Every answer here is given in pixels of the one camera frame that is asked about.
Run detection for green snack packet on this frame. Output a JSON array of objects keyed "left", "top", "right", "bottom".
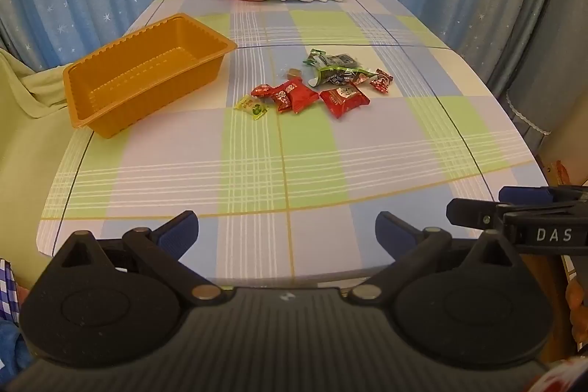
[{"left": 307, "top": 68, "right": 376, "bottom": 89}]

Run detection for red packet with gold label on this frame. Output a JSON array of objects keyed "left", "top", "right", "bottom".
[{"left": 319, "top": 83, "right": 371, "bottom": 120}]

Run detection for yellow green candy packet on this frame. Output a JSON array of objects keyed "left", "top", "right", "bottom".
[{"left": 233, "top": 95, "right": 269, "bottom": 120}]

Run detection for grey curtain with lace trim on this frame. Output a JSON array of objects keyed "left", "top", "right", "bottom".
[{"left": 484, "top": 0, "right": 588, "bottom": 136}]

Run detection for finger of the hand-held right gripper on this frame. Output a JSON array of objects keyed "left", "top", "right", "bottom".
[
  {"left": 498, "top": 185, "right": 588, "bottom": 205},
  {"left": 447, "top": 197, "right": 588, "bottom": 232}
]

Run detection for orange plastic tray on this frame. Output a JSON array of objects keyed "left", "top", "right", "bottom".
[{"left": 62, "top": 12, "right": 238, "bottom": 139}]

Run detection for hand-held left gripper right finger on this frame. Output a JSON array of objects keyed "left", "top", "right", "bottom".
[{"left": 351, "top": 211, "right": 525, "bottom": 301}]

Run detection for checked tablecloth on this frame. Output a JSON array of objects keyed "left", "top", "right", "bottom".
[{"left": 36, "top": 0, "right": 550, "bottom": 288}]

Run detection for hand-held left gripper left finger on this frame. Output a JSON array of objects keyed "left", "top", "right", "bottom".
[{"left": 51, "top": 211, "right": 222, "bottom": 301}]

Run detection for light green cloth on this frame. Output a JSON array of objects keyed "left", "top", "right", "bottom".
[{"left": 0, "top": 47, "right": 95, "bottom": 283}]

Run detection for dark snack packet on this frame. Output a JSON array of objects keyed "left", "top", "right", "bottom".
[{"left": 303, "top": 48, "right": 361, "bottom": 73}]

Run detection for blue checked cloth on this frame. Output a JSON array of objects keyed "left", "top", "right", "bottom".
[{"left": 0, "top": 258, "right": 28, "bottom": 374}]

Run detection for red snack packet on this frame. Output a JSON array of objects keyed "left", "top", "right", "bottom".
[
  {"left": 290, "top": 83, "right": 320, "bottom": 115},
  {"left": 269, "top": 80, "right": 299, "bottom": 114}
]

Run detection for red white candy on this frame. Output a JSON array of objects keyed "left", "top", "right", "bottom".
[{"left": 370, "top": 69, "right": 395, "bottom": 96}]

